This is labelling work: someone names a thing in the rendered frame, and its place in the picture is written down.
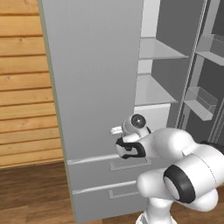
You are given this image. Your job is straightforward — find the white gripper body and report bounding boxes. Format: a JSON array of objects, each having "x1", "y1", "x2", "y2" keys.
[{"x1": 109, "y1": 125, "x2": 123, "y2": 137}]

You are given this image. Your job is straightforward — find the glass fridge shelf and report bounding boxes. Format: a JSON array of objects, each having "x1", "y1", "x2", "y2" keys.
[
  {"x1": 138, "y1": 37, "x2": 190, "y2": 61},
  {"x1": 134, "y1": 73, "x2": 179, "y2": 107}
]

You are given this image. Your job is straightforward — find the grey fridge door with bins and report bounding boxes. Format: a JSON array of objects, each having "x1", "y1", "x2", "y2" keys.
[{"x1": 177, "y1": 0, "x2": 224, "y2": 144}]

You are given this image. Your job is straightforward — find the grey fridge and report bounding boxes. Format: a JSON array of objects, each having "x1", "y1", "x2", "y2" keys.
[{"x1": 37, "y1": 0, "x2": 224, "y2": 224}]

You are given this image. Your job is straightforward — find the white crisper drawer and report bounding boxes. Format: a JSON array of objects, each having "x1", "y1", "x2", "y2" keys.
[{"x1": 133, "y1": 102, "x2": 172, "y2": 133}]

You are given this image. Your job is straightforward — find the grey freezer drawer front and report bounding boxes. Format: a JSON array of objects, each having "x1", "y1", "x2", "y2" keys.
[
  {"x1": 66, "y1": 153, "x2": 166, "y2": 193},
  {"x1": 72, "y1": 179, "x2": 151, "y2": 223}
]

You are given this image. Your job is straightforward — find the clear door bin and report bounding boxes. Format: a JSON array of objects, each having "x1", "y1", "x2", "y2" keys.
[
  {"x1": 194, "y1": 33, "x2": 224, "y2": 67},
  {"x1": 183, "y1": 86, "x2": 220, "y2": 122}
]

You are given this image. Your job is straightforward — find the grey drawer handle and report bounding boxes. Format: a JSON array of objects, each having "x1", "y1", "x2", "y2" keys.
[
  {"x1": 108, "y1": 187, "x2": 140, "y2": 200},
  {"x1": 108, "y1": 158, "x2": 153, "y2": 172}
]

